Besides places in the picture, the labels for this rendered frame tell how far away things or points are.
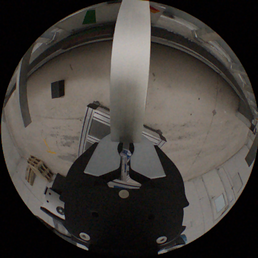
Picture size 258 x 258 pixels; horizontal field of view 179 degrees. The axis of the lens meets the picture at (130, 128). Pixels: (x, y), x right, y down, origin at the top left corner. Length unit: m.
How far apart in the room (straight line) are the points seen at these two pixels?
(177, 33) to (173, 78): 0.78
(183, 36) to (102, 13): 0.23
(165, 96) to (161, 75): 0.23
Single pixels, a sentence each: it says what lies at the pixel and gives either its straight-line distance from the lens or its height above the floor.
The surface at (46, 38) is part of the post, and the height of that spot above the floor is 0.76.
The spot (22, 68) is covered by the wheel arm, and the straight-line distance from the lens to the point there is 0.27.
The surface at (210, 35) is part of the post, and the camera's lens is 0.33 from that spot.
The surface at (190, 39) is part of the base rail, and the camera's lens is 0.35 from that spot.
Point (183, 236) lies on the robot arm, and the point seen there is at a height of 1.16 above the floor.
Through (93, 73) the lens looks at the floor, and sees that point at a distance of 1.01.
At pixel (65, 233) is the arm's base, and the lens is 0.51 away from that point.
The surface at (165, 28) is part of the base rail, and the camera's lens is 0.32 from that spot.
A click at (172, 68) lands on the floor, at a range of 1.05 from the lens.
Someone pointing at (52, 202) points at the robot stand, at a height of 0.95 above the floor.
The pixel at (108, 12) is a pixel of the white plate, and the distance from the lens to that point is 0.27.
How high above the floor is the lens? 0.93
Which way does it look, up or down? 60 degrees down
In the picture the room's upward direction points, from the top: 180 degrees clockwise
